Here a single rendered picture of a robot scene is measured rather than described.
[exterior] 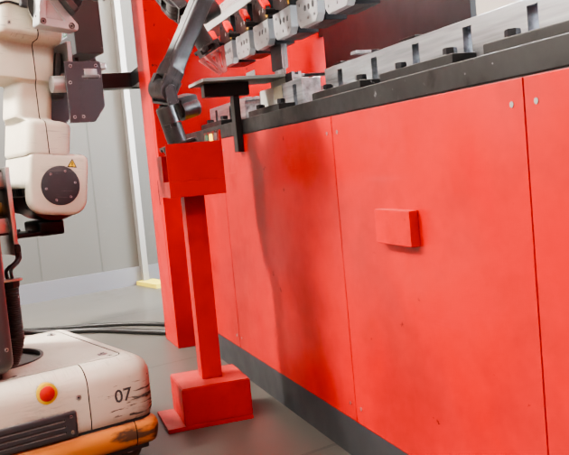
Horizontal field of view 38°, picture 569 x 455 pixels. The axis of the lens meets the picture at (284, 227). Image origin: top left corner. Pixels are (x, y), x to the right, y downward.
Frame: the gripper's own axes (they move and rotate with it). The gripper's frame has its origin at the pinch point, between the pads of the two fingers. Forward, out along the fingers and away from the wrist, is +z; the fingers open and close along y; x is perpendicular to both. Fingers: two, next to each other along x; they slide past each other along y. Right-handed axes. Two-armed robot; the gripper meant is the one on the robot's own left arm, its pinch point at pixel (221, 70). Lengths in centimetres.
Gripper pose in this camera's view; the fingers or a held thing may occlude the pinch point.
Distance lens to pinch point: 261.5
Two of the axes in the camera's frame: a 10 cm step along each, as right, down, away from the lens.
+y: -3.3, -0.5, 9.4
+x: -7.8, 5.8, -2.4
